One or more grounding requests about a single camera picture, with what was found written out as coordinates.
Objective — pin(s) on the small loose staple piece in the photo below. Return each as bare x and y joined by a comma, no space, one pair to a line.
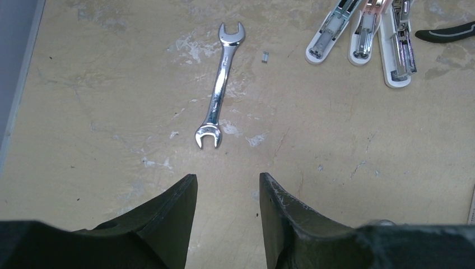
265,57

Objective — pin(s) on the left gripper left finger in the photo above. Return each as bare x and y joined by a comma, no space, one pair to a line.
155,234

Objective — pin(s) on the silver stapler magazine tray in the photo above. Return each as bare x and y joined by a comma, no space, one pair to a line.
330,30

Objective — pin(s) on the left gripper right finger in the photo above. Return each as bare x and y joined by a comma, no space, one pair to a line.
297,236

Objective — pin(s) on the black handled pliers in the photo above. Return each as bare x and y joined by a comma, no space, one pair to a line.
447,35

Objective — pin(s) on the red silver stapler insert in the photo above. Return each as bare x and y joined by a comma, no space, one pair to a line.
365,24

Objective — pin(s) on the silver open-end wrench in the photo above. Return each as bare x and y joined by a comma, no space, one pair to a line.
229,44

